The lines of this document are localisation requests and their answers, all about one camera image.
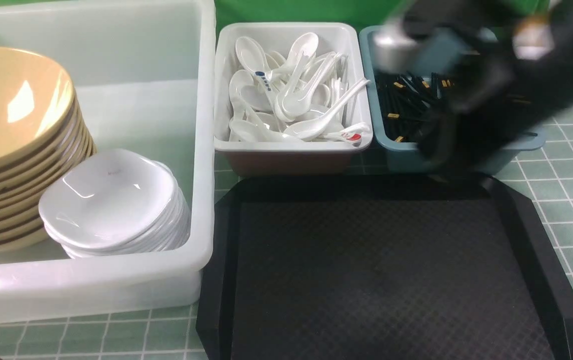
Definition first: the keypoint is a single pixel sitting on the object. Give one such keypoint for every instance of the large white plastic tub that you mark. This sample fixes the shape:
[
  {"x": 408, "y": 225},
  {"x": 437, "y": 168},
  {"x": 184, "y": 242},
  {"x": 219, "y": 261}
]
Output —
[{"x": 143, "y": 71}]

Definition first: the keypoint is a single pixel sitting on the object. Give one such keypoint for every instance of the white spoon bin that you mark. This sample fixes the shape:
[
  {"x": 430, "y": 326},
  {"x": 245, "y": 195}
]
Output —
[{"x": 249, "y": 159}]

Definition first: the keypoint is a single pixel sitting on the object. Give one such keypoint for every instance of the stack of yellow bowls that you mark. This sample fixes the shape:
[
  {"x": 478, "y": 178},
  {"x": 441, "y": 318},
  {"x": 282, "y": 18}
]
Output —
[{"x": 43, "y": 136}]

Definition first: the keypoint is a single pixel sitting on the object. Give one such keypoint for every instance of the black serving tray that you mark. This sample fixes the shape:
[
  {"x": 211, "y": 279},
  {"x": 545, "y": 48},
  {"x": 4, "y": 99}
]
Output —
[{"x": 382, "y": 267}]

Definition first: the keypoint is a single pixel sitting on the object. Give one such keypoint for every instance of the green checkered tablecloth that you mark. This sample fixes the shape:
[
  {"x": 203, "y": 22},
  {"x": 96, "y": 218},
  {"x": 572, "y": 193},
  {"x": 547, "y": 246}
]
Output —
[{"x": 544, "y": 175}]

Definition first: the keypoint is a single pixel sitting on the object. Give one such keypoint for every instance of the stack of white dishes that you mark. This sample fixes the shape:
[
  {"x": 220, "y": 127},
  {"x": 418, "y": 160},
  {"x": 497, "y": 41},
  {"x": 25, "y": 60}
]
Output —
[{"x": 116, "y": 202}]

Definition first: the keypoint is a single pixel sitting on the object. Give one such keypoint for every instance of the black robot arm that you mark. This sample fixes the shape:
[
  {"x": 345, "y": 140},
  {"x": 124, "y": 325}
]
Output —
[{"x": 521, "y": 75}]

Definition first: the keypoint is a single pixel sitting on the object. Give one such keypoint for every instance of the green backdrop cloth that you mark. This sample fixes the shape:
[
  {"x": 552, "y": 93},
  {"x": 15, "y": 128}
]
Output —
[{"x": 356, "y": 13}]

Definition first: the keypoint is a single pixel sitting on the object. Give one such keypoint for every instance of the pile of white spoons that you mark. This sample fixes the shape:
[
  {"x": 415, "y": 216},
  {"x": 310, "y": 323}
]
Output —
[{"x": 302, "y": 97}]

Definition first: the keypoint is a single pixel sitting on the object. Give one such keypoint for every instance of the pile of black chopsticks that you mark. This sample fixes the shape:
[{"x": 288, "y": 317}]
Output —
[{"x": 404, "y": 100}]

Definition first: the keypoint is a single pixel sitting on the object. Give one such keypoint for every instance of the teal plastic bin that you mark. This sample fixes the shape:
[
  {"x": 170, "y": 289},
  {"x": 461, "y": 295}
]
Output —
[{"x": 402, "y": 157}]

